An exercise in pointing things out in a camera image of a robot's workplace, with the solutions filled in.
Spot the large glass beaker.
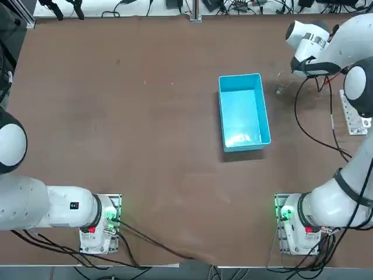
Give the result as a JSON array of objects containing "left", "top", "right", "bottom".
[{"left": 275, "top": 71, "right": 294, "bottom": 95}]

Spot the blue plastic bin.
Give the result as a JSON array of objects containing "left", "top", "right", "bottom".
[{"left": 217, "top": 72, "right": 272, "bottom": 153}]

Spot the black cable bundle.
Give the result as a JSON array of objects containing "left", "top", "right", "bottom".
[{"left": 10, "top": 229, "right": 152, "bottom": 269}]

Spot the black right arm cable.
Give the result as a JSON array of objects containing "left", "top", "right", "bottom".
[{"left": 293, "top": 74, "right": 355, "bottom": 161}]

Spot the aluminium profile post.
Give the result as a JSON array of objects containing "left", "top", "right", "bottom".
[{"left": 189, "top": 0, "right": 203, "bottom": 23}]

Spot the black base cable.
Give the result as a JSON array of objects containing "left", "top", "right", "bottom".
[{"left": 115, "top": 217, "right": 218, "bottom": 268}]

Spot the aluminium frame rail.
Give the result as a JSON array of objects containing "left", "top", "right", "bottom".
[{"left": 5, "top": 0, "right": 36, "bottom": 30}]

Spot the white test tube rack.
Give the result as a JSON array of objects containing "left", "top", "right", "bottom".
[{"left": 339, "top": 89, "right": 368, "bottom": 137}]

